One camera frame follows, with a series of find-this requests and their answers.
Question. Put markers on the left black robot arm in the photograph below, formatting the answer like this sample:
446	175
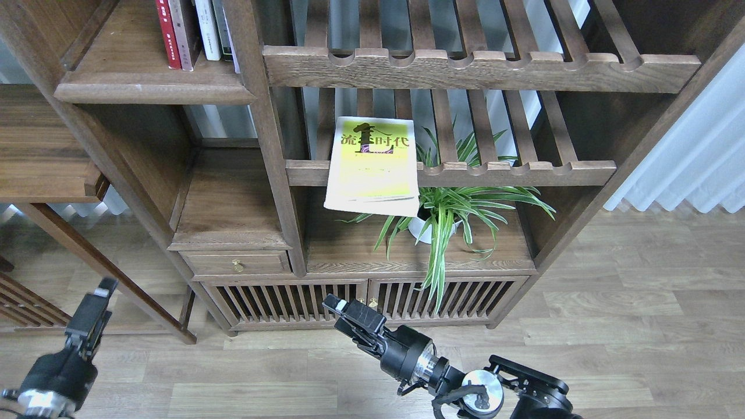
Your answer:
42	405

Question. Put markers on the dark wooden bookshelf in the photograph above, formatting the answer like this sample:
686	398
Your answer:
564	96

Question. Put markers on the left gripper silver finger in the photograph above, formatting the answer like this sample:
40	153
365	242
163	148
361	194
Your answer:
85	330

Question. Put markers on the yellow green cover book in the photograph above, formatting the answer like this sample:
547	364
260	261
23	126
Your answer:
373	168

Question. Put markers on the pale purple upright book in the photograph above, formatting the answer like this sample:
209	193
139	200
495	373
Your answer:
235	58

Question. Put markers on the dark maroon cover book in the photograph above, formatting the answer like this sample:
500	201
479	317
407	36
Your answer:
187	32

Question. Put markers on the white upright book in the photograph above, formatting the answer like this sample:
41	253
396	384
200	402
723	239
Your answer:
209	31

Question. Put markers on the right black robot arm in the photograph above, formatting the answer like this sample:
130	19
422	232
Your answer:
480	393

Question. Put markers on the white curtain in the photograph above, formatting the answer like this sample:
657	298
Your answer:
699	163

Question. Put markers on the red cover book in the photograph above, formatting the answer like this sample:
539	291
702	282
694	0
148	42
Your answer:
168	34

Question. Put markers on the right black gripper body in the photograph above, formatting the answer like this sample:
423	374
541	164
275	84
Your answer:
404	354

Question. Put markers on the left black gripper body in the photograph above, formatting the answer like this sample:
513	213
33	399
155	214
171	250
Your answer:
69	373

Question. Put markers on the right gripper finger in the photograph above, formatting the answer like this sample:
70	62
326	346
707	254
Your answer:
348	329
356	313

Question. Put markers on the dark upright book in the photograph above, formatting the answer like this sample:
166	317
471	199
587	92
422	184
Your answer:
223	31

